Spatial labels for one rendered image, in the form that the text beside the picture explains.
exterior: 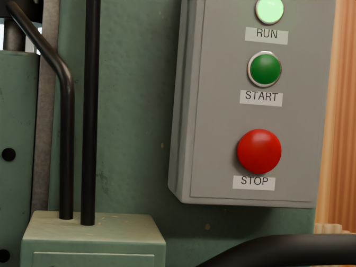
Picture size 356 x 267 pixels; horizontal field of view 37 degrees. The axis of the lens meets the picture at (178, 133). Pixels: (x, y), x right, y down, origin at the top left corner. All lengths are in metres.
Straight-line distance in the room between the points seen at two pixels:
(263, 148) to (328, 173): 1.49
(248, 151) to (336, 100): 1.54
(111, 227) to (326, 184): 1.50
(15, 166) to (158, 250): 0.16
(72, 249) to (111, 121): 0.11
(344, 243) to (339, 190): 1.48
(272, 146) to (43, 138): 0.19
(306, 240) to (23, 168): 0.23
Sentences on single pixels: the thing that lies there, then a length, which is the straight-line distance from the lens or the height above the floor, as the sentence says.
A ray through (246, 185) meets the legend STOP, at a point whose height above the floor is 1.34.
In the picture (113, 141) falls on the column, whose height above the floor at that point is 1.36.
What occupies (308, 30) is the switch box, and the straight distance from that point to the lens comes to 0.38.
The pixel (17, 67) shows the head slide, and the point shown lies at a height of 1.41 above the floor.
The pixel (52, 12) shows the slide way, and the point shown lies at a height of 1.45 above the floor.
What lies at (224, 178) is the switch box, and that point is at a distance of 0.36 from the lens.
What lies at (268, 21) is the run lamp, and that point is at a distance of 0.36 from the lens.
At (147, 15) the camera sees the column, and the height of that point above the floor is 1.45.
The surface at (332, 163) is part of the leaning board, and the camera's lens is 1.88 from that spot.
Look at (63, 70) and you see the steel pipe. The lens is 0.39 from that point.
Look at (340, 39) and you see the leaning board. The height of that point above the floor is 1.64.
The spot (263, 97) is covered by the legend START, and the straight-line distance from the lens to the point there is 0.36.
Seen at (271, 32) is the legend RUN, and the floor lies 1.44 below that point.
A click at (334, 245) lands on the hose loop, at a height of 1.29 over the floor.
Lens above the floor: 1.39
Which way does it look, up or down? 4 degrees down
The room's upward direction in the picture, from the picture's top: 4 degrees clockwise
